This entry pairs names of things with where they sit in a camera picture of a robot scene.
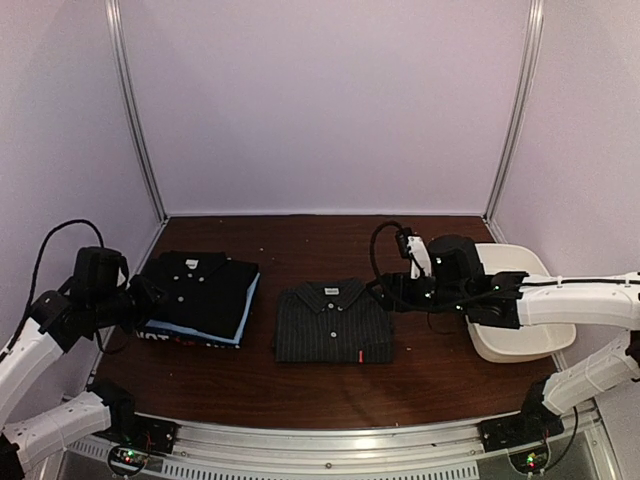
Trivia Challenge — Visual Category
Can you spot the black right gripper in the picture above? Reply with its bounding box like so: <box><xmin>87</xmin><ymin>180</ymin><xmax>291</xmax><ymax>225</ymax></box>
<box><xmin>366</xmin><ymin>272</ymin><xmax>470</xmax><ymax>316</ymax></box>

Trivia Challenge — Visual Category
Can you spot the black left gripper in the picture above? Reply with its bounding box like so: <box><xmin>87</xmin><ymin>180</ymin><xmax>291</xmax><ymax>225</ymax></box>
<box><xmin>90</xmin><ymin>274</ymin><xmax>168</xmax><ymax>335</ymax></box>

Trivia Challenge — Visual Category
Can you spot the dark pinstriped long sleeve shirt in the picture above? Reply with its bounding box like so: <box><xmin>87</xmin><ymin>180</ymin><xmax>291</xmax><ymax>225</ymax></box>
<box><xmin>273</xmin><ymin>278</ymin><xmax>394</xmax><ymax>364</ymax></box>

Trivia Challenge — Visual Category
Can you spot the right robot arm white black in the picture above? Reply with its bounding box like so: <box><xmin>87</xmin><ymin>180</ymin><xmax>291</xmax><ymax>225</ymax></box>
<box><xmin>366</xmin><ymin>228</ymin><xmax>639</xmax><ymax>442</ymax></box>

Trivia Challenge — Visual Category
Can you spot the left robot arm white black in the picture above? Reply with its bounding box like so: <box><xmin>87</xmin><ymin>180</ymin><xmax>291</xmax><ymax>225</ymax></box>
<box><xmin>1</xmin><ymin>246</ymin><xmax>165</xmax><ymax>479</ymax></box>

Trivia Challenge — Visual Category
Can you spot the white plastic basin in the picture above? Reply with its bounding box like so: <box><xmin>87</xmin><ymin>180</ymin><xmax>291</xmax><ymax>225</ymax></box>
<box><xmin>467</xmin><ymin>243</ymin><xmax>577</xmax><ymax>363</ymax></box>

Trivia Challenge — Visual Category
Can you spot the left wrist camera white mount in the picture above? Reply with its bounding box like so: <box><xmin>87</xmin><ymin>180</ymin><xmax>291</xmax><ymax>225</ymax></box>
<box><xmin>70</xmin><ymin>246</ymin><xmax>129</xmax><ymax>298</ymax></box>

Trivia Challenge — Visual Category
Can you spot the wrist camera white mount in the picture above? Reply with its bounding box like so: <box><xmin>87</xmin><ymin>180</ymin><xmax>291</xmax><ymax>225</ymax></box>
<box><xmin>395</xmin><ymin>227</ymin><xmax>431</xmax><ymax>280</ymax></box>
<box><xmin>70</xmin><ymin>246</ymin><xmax>129</xmax><ymax>298</ymax></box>

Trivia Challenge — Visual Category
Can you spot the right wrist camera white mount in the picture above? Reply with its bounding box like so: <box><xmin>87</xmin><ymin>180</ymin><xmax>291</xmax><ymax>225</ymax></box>
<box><xmin>395</xmin><ymin>227</ymin><xmax>431</xmax><ymax>280</ymax></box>

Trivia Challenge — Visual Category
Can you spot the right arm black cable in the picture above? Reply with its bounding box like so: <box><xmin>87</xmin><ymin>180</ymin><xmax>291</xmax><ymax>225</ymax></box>
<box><xmin>368</xmin><ymin>219</ymin><xmax>406</xmax><ymax>281</ymax></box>

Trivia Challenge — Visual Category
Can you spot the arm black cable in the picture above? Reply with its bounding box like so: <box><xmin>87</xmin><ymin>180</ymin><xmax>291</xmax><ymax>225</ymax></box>
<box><xmin>368</xmin><ymin>219</ymin><xmax>406</xmax><ymax>281</ymax></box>
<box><xmin>9</xmin><ymin>218</ymin><xmax>106</xmax><ymax>346</ymax></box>

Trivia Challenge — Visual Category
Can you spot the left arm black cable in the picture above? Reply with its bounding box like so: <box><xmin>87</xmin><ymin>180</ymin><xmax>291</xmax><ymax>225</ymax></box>
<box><xmin>9</xmin><ymin>218</ymin><xmax>106</xmax><ymax>346</ymax></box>

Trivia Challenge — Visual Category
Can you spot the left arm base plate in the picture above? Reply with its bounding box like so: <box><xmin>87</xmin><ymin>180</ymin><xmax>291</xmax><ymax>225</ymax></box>
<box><xmin>96</xmin><ymin>414</ymin><xmax>178</xmax><ymax>455</ymax></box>

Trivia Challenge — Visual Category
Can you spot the aluminium front rail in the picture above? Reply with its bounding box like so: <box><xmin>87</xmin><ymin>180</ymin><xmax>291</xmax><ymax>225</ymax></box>
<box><xmin>35</xmin><ymin>402</ymin><xmax>623</xmax><ymax>479</ymax></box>

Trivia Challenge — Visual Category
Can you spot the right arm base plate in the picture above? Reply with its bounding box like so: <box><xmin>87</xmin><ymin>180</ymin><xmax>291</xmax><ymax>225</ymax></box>
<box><xmin>478</xmin><ymin>412</ymin><xmax>564</xmax><ymax>452</ymax></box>

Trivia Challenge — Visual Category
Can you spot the left aluminium corner post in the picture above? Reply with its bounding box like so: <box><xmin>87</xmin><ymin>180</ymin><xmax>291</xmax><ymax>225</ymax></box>
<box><xmin>105</xmin><ymin>0</ymin><xmax>168</xmax><ymax>223</ymax></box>

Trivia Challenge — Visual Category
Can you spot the aluminium corner post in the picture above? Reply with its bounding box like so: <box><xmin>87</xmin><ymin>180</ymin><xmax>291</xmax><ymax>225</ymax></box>
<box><xmin>105</xmin><ymin>0</ymin><xmax>168</xmax><ymax>223</ymax></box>
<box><xmin>483</xmin><ymin>0</ymin><xmax>545</xmax><ymax>225</ymax></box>

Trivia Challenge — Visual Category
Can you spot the right aluminium corner post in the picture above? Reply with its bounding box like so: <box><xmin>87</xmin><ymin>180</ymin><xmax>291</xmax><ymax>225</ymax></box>
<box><xmin>483</xmin><ymin>0</ymin><xmax>545</xmax><ymax>225</ymax></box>

